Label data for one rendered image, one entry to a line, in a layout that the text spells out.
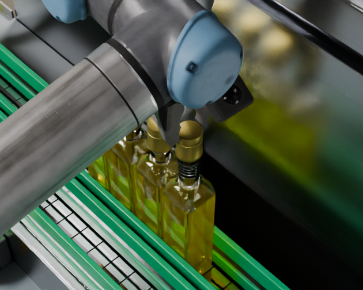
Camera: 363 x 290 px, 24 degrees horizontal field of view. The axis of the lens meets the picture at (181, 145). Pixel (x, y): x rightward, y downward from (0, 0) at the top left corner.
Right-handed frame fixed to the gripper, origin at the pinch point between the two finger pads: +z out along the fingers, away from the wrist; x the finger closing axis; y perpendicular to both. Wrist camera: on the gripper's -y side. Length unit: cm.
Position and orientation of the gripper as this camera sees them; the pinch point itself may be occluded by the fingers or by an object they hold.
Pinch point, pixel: (188, 134)
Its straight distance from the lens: 105.7
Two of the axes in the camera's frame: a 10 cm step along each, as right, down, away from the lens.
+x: -7.9, 4.6, -3.9
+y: -6.1, -6.1, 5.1
